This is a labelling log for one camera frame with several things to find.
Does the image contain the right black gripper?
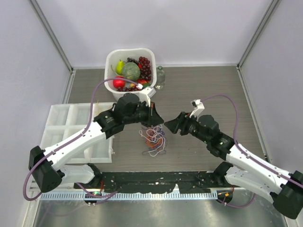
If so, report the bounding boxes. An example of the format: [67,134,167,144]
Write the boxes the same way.
[164,112,210,144]

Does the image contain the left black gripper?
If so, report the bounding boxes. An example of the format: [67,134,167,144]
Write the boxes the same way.
[124,100,164,128]

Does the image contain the coloured wire bundle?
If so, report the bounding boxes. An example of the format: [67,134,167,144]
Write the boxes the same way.
[138,125,168,157]

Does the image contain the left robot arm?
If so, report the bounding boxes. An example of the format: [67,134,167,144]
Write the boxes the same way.
[28,93,164,193]

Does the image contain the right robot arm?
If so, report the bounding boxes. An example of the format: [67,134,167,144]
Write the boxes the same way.
[164,112,303,219]

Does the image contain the dark cherries front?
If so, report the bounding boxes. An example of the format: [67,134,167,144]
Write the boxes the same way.
[116,87,139,92]

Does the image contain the peach fruit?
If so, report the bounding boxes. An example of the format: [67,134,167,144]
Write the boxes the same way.
[129,79,148,90]

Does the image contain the clear plastic bottle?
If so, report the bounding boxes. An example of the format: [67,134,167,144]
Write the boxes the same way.
[155,66,166,90]

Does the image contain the red apple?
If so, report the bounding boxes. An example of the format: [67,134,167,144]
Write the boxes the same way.
[113,76,125,89]

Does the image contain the red grape bunch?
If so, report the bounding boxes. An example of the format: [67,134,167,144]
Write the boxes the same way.
[138,56,152,81]

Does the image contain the green melon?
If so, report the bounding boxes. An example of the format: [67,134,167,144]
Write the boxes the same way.
[122,62,141,82]

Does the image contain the green pear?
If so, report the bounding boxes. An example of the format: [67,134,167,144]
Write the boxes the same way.
[116,60,125,76]

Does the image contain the dark grape bunch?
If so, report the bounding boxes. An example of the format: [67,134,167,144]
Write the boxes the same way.
[127,58,139,65]

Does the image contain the white fruit basket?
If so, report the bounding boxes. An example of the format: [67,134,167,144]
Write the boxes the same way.
[104,48,157,100]

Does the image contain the white compartment tray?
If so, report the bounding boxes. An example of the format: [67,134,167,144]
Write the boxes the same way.
[40,103,114,164]

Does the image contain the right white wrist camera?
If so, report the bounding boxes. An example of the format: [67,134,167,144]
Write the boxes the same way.
[189,99,205,118]

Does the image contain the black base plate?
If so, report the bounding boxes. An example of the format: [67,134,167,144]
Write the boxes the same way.
[82,171,231,194]

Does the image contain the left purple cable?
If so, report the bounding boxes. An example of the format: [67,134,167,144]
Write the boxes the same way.
[23,79,143,204]

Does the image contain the slotted cable duct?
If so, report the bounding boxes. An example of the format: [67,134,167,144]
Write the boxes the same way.
[40,190,218,201]

